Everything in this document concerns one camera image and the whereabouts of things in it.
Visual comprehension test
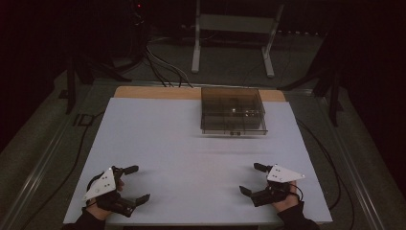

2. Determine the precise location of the person's left hand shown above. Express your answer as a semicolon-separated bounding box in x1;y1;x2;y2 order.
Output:
84;178;126;222

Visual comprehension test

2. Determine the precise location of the right hand-held gripper cable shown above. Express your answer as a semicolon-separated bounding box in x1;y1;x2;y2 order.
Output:
288;182;305;203

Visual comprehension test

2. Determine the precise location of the metal floor rail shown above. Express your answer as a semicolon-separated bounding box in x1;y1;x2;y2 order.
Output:
0;80;97;230
314;92;406;230

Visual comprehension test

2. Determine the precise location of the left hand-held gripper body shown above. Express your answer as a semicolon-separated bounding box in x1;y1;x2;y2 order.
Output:
82;166;138;219

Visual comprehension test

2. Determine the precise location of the white metal stand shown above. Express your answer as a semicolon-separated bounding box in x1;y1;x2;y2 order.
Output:
191;0;285;79

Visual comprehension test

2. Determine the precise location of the person's right hand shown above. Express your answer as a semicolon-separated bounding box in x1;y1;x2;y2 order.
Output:
271;179;302;215

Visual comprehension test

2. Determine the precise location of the black tripod stand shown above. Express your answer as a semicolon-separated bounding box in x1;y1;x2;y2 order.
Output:
277;32;345;127
64;58;132;115

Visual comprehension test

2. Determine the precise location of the black floor cable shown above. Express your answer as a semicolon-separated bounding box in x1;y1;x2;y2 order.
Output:
18;110;106;230
296;118;356;230

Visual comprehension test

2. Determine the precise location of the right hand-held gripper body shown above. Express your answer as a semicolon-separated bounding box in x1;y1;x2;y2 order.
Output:
250;163;306;208

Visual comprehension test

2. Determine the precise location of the white table mat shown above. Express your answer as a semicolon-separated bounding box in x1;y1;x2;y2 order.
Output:
62;97;333;225

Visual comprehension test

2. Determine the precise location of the bundle of floor cables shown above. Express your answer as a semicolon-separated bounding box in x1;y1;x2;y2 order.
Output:
144;36;194;89

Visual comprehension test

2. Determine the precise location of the transparent brown drawer box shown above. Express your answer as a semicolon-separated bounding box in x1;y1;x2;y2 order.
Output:
200;86;269;137

